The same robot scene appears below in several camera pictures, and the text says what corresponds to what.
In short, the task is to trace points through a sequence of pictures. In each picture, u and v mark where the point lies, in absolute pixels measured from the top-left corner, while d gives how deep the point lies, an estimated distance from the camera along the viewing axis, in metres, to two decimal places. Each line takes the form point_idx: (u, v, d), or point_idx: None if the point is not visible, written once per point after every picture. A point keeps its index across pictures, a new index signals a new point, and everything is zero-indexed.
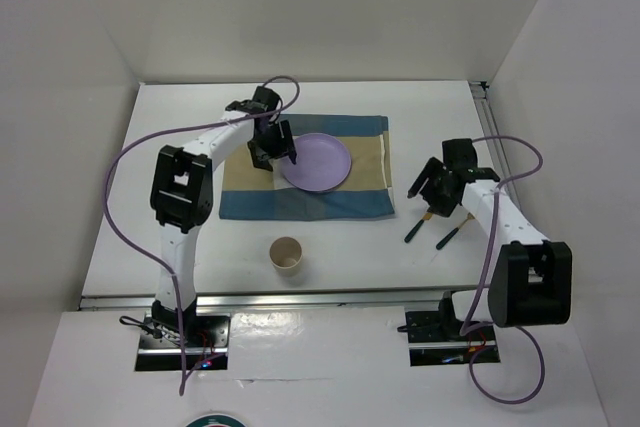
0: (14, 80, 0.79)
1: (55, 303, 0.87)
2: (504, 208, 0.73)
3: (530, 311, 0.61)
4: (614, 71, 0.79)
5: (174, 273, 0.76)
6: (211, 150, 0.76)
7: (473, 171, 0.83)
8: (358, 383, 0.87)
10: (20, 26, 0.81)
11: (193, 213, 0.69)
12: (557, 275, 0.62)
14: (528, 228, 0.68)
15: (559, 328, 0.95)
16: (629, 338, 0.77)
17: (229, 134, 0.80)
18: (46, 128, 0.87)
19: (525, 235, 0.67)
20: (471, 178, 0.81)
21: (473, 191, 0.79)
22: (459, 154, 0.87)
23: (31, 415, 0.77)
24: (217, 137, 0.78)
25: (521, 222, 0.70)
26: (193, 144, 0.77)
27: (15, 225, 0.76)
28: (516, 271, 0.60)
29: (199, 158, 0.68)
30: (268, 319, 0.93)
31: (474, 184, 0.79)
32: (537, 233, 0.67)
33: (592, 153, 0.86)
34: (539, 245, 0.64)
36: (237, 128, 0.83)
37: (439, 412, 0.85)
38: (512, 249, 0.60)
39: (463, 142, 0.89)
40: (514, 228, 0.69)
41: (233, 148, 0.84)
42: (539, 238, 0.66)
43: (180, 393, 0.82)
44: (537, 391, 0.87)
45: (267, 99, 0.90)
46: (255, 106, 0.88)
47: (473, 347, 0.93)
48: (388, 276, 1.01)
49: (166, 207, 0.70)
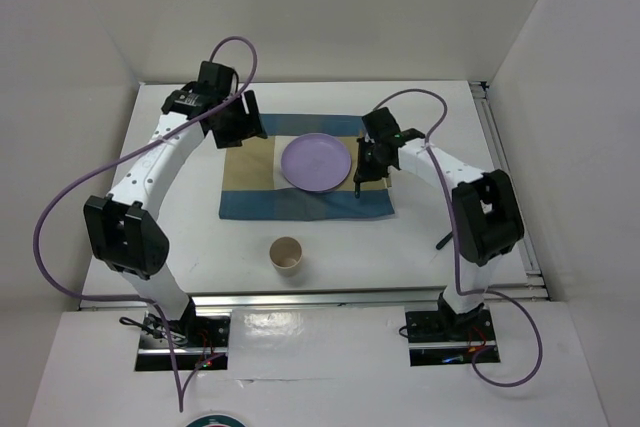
0: (29, 87, 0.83)
1: (55, 304, 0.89)
2: (439, 158, 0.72)
3: (498, 240, 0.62)
4: (622, 63, 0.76)
5: (156, 301, 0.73)
6: (148, 189, 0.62)
7: (399, 135, 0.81)
8: (356, 383, 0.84)
10: (28, 32, 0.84)
11: (144, 263, 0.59)
12: (505, 198, 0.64)
14: (466, 167, 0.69)
15: (559, 329, 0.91)
16: (628, 340, 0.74)
17: (169, 154, 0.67)
18: (53, 132, 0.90)
19: (465, 172, 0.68)
20: (400, 143, 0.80)
21: (406, 153, 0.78)
22: (382, 124, 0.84)
23: (32, 414, 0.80)
24: (152, 169, 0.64)
25: (457, 165, 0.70)
26: (123, 187, 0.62)
27: (19, 226, 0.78)
28: (471, 209, 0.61)
29: (133, 209, 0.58)
30: (268, 319, 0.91)
31: (405, 145, 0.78)
32: (476, 168, 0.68)
33: (594, 153, 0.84)
34: (481, 178, 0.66)
36: (176, 143, 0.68)
37: (437, 414, 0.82)
38: (462, 192, 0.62)
39: (380, 112, 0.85)
40: (455, 172, 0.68)
41: (179, 159, 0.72)
42: (479, 173, 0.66)
43: (179, 409, 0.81)
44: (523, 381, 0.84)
45: (216, 78, 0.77)
46: (199, 97, 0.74)
47: (474, 347, 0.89)
48: (388, 276, 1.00)
49: (113, 261, 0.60)
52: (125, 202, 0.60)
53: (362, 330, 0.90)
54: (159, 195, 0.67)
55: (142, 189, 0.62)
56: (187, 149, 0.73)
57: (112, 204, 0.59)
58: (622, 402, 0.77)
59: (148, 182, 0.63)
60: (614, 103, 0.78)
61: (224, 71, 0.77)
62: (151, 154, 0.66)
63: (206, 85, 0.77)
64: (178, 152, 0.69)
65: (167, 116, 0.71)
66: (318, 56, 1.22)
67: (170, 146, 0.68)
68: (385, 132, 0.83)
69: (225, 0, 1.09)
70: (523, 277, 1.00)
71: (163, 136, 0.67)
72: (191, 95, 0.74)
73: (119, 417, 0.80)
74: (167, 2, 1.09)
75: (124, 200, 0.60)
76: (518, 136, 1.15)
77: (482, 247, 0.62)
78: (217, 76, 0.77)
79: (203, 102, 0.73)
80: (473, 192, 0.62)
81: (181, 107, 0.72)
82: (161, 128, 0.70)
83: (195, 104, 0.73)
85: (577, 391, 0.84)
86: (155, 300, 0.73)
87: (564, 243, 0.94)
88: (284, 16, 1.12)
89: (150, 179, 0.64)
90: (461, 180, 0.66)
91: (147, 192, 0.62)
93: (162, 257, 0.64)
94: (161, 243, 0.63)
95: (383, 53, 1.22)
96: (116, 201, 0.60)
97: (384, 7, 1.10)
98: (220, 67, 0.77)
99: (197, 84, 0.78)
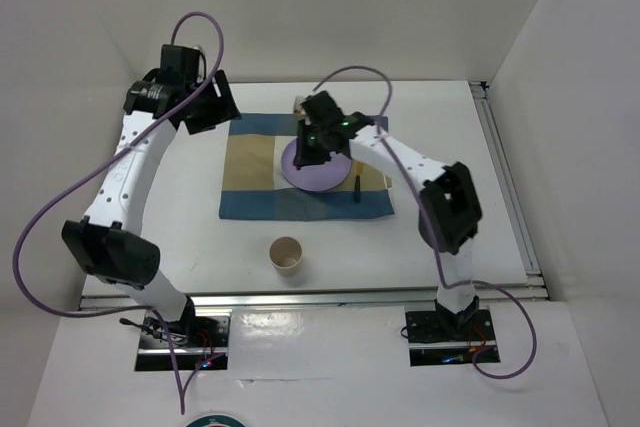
0: (29, 90, 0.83)
1: (56, 304, 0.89)
2: (397, 150, 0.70)
3: (463, 231, 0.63)
4: (622, 63, 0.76)
5: (154, 305, 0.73)
6: (125, 205, 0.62)
7: (347, 123, 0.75)
8: (355, 383, 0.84)
10: (28, 33, 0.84)
11: (135, 276, 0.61)
12: (467, 189, 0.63)
14: (428, 161, 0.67)
15: (559, 328, 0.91)
16: (628, 340, 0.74)
17: (140, 163, 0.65)
18: (53, 132, 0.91)
19: (427, 165, 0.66)
20: (352, 134, 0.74)
21: (360, 147, 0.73)
22: (324, 110, 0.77)
23: (31, 415, 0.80)
24: (125, 185, 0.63)
25: (417, 157, 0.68)
26: (99, 208, 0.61)
27: (21, 227, 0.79)
28: (439, 210, 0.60)
29: (115, 231, 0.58)
30: (268, 319, 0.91)
31: (356, 139, 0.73)
32: (437, 163, 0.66)
33: (592, 152, 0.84)
34: (442, 172, 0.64)
36: (146, 149, 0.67)
37: (437, 414, 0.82)
38: (429, 191, 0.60)
39: (322, 97, 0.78)
40: (416, 167, 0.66)
41: (154, 163, 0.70)
42: (440, 167, 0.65)
43: (181, 411, 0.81)
44: (525, 370, 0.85)
45: (180, 64, 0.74)
46: (163, 88, 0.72)
47: (474, 347, 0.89)
48: (388, 276, 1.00)
49: (103, 273, 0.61)
52: (103, 222, 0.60)
53: (362, 329, 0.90)
54: (139, 207, 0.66)
55: (119, 206, 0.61)
56: (160, 149, 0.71)
57: (91, 226, 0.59)
58: (622, 402, 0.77)
59: (124, 198, 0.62)
60: (613, 104, 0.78)
61: (188, 54, 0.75)
62: (122, 165, 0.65)
63: (171, 71, 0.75)
64: (150, 157, 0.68)
65: (132, 116, 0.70)
66: (317, 55, 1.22)
67: (140, 153, 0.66)
68: (330, 118, 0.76)
69: (225, 0, 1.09)
70: (524, 277, 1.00)
71: (130, 145, 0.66)
72: (154, 86, 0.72)
73: (119, 417, 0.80)
74: (167, 2, 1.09)
75: (103, 221, 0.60)
76: (517, 136, 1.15)
77: (455, 243, 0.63)
78: (180, 60, 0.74)
79: (167, 94, 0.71)
80: (437, 188, 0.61)
81: (145, 101, 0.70)
82: (128, 133, 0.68)
83: (160, 96, 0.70)
85: (577, 392, 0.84)
86: (153, 306, 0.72)
87: (564, 243, 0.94)
88: (284, 16, 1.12)
89: (125, 194, 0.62)
90: (426, 175, 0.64)
91: (125, 208, 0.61)
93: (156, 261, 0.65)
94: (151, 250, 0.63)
95: (384, 53, 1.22)
96: (93, 223, 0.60)
97: (384, 7, 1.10)
98: (183, 51, 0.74)
99: (160, 72, 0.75)
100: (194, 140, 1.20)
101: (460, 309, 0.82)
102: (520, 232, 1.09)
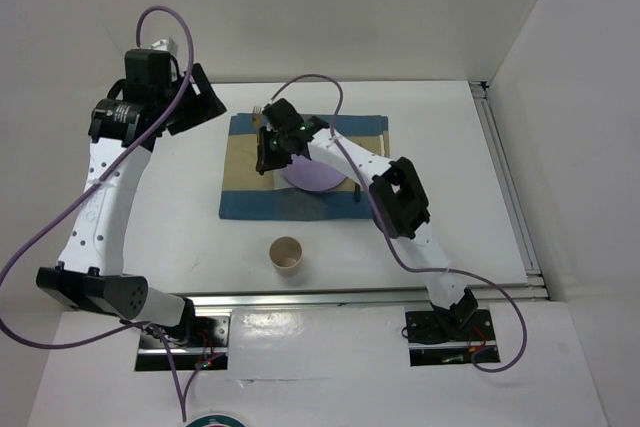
0: (28, 90, 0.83)
1: (56, 305, 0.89)
2: (350, 149, 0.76)
3: (411, 217, 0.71)
4: (622, 63, 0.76)
5: (148, 322, 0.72)
6: (100, 248, 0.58)
7: (305, 127, 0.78)
8: (355, 383, 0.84)
10: (28, 32, 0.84)
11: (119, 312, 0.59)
12: (411, 180, 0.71)
14: (376, 158, 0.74)
15: (559, 328, 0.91)
16: (628, 340, 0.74)
17: (112, 199, 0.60)
18: (53, 132, 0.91)
19: (375, 161, 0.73)
20: (309, 137, 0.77)
21: (316, 148, 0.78)
22: (283, 117, 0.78)
23: (31, 415, 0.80)
24: (99, 224, 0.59)
25: (367, 155, 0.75)
26: (72, 251, 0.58)
27: (21, 227, 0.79)
28: (388, 202, 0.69)
29: (93, 278, 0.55)
30: (268, 319, 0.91)
31: (313, 142, 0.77)
32: (384, 160, 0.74)
33: (593, 153, 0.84)
34: (389, 168, 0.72)
36: (118, 182, 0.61)
37: (437, 414, 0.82)
38: (378, 186, 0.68)
39: (280, 104, 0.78)
40: (367, 164, 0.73)
41: (129, 191, 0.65)
42: (387, 162, 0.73)
43: (183, 418, 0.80)
44: (514, 363, 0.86)
45: (148, 73, 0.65)
46: (130, 107, 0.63)
47: (474, 347, 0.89)
48: (387, 276, 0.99)
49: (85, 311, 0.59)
52: (80, 267, 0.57)
53: (362, 330, 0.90)
54: (116, 242, 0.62)
55: (94, 251, 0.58)
56: (134, 175, 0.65)
57: (67, 273, 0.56)
58: (622, 402, 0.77)
59: (100, 239, 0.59)
60: (613, 104, 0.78)
61: (154, 59, 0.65)
62: (93, 202, 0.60)
63: (139, 83, 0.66)
64: (124, 189, 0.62)
65: (98, 144, 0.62)
66: (317, 55, 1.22)
67: (112, 187, 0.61)
68: (289, 124, 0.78)
69: (225, 0, 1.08)
70: (524, 277, 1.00)
71: (99, 180, 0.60)
72: (120, 105, 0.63)
73: (119, 417, 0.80)
74: (167, 2, 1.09)
75: (79, 267, 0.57)
76: (517, 136, 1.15)
77: (408, 230, 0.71)
78: (147, 69, 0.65)
79: (136, 113, 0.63)
80: (384, 182, 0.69)
81: (113, 124, 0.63)
82: (96, 164, 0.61)
83: (127, 117, 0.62)
85: (577, 393, 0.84)
86: (148, 322, 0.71)
87: (564, 243, 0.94)
88: (284, 16, 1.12)
89: (100, 235, 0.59)
90: (376, 171, 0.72)
91: (100, 251, 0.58)
93: (139, 288, 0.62)
94: (134, 283, 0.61)
95: (384, 54, 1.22)
96: (69, 268, 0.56)
97: (384, 7, 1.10)
98: (148, 58, 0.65)
99: (127, 83, 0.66)
100: (194, 140, 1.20)
101: (452, 303, 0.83)
102: (520, 232, 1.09)
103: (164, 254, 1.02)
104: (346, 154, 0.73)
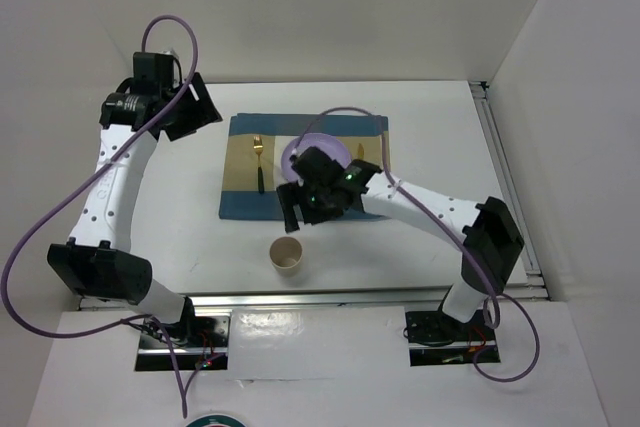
0: (28, 90, 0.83)
1: (55, 304, 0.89)
2: (420, 196, 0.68)
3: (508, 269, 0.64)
4: (622, 63, 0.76)
5: (154, 314, 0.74)
6: (111, 223, 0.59)
7: (350, 175, 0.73)
8: (355, 383, 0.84)
10: (26, 32, 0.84)
11: (128, 291, 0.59)
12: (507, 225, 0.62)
14: (458, 200, 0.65)
15: (559, 329, 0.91)
16: (628, 340, 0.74)
17: (123, 178, 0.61)
18: (52, 132, 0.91)
19: (459, 205, 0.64)
20: (359, 188, 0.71)
21: (373, 199, 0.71)
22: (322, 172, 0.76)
23: (31, 415, 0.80)
24: (109, 201, 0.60)
25: (444, 199, 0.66)
26: (84, 228, 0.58)
27: (20, 227, 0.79)
28: (486, 253, 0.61)
29: (101, 252, 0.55)
30: (268, 319, 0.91)
31: (368, 194, 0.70)
32: (466, 202, 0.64)
33: (593, 153, 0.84)
34: (477, 214, 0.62)
36: (129, 161, 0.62)
37: (437, 414, 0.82)
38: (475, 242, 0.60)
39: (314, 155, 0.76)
40: (449, 212, 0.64)
41: (139, 176, 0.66)
42: (474, 208, 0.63)
43: (183, 417, 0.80)
44: (526, 373, 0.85)
45: (157, 71, 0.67)
46: (139, 98, 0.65)
47: (474, 347, 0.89)
48: (387, 276, 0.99)
49: (95, 293, 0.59)
52: (90, 243, 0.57)
53: (362, 330, 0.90)
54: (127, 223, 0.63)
55: (105, 225, 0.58)
56: (142, 162, 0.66)
57: (77, 249, 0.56)
58: (622, 402, 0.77)
59: (110, 215, 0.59)
60: (613, 104, 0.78)
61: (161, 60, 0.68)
62: (103, 181, 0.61)
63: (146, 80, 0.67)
64: (134, 171, 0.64)
65: (108, 130, 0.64)
66: (317, 56, 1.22)
67: (123, 167, 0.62)
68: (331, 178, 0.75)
69: (225, 0, 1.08)
70: (524, 277, 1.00)
71: (111, 160, 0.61)
72: (129, 96, 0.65)
73: (119, 417, 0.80)
74: (167, 1, 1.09)
75: (90, 242, 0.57)
76: (517, 136, 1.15)
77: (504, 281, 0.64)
78: (155, 67, 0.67)
79: (145, 104, 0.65)
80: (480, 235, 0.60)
81: (121, 114, 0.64)
82: (107, 147, 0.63)
83: (136, 107, 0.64)
85: (577, 393, 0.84)
86: (152, 314, 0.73)
87: (564, 243, 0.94)
88: (283, 15, 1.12)
89: (111, 211, 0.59)
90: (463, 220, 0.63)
91: (112, 226, 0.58)
93: (147, 274, 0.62)
94: (142, 264, 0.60)
95: (384, 54, 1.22)
96: (79, 244, 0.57)
97: (384, 6, 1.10)
98: (156, 57, 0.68)
99: (133, 80, 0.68)
100: (194, 140, 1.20)
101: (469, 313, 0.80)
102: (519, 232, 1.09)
103: (164, 253, 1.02)
104: (421, 206, 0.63)
